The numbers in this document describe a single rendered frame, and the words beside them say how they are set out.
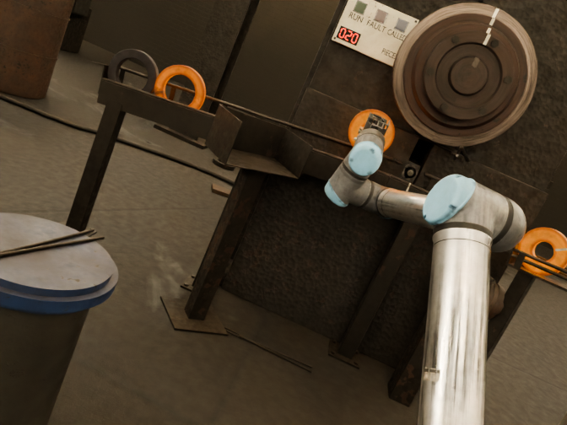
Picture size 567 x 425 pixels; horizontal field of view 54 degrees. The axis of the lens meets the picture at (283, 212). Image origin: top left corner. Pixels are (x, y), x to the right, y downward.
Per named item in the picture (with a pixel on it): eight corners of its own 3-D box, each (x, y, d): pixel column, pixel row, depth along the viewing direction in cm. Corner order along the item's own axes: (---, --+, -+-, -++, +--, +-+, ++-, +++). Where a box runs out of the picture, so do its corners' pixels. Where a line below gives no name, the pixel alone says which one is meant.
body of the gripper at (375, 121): (391, 120, 180) (388, 131, 169) (380, 142, 184) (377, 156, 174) (369, 110, 180) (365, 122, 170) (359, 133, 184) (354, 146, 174)
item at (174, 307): (145, 294, 195) (219, 104, 178) (211, 304, 209) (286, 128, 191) (158, 328, 179) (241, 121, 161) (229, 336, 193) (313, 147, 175)
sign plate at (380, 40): (332, 40, 204) (352, -9, 200) (396, 68, 203) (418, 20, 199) (331, 39, 202) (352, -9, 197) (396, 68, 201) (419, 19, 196)
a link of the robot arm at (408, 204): (561, 217, 116) (393, 188, 179) (519, 196, 112) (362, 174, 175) (541, 269, 116) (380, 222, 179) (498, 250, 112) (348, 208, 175)
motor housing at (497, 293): (379, 379, 210) (445, 255, 196) (433, 403, 209) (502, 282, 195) (380, 396, 197) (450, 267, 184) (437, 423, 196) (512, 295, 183)
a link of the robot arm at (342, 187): (354, 215, 170) (378, 185, 164) (322, 201, 166) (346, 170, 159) (349, 196, 177) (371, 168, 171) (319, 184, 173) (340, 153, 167)
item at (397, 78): (369, 112, 199) (429, -17, 187) (489, 165, 198) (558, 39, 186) (369, 113, 193) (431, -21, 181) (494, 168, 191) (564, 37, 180)
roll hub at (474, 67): (407, 99, 187) (446, 18, 180) (484, 132, 186) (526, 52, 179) (409, 99, 181) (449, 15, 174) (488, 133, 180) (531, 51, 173)
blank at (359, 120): (355, 104, 191) (355, 104, 188) (399, 115, 190) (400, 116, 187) (342, 147, 195) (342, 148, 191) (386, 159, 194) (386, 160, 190)
